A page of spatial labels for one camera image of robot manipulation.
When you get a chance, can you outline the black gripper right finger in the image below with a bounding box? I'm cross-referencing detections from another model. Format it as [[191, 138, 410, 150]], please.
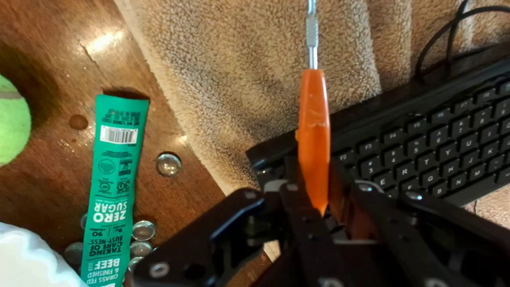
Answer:
[[330, 159, 510, 287]]

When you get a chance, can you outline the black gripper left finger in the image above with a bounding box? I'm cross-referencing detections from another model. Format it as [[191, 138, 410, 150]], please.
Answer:
[[131, 156, 325, 287]]

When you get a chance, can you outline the fish slice orange handle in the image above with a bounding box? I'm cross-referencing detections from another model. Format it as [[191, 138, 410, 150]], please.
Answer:
[[295, 0, 333, 217]]

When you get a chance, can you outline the black keyboard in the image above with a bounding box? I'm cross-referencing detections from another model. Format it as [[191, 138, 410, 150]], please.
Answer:
[[246, 44, 510, 209]]

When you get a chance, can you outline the glass bead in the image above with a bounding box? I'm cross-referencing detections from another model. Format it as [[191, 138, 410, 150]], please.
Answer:
[[156, 151, 182, 177]]

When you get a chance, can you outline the tan towel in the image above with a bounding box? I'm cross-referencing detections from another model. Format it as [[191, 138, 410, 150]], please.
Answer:
[[112, 0, 510, 229]]

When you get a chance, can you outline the green snack stick packet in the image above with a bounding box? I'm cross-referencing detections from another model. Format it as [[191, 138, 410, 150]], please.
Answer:
[[80, 94, 150, 287]]

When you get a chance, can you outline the white ruffled bowl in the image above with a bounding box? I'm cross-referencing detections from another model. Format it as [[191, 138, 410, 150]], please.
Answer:
[[0, 223, 86, 287]]

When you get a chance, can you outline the green tennis ball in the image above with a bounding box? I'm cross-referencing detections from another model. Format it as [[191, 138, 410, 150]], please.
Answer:
[[0, 75, 32, 166]]

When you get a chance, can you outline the black USB cable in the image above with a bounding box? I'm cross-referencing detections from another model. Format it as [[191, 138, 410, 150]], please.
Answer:
[[413, 0, 510, 81]]

